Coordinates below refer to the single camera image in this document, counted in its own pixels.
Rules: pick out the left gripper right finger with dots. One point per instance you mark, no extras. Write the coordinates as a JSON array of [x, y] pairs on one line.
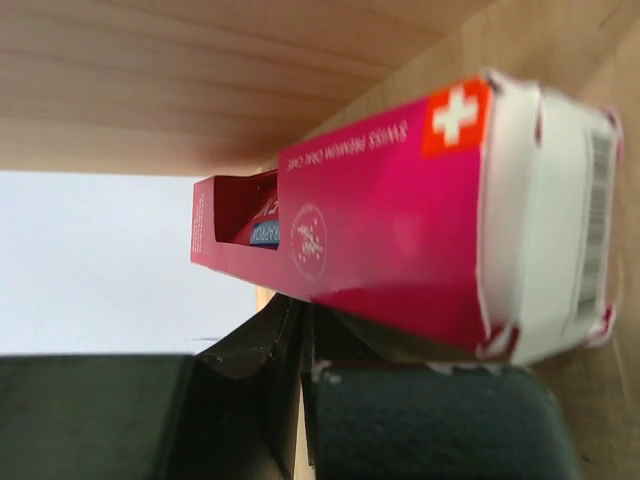
[[368, 417]]

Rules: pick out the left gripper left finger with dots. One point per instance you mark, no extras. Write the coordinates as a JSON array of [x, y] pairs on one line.
[[228, 412]]

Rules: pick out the pink toothpaste box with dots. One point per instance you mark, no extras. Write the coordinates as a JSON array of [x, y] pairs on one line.
[[477, 216]]

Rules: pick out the wooden two-tier shelf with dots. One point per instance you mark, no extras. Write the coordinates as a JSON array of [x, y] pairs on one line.
[[193, 88]]

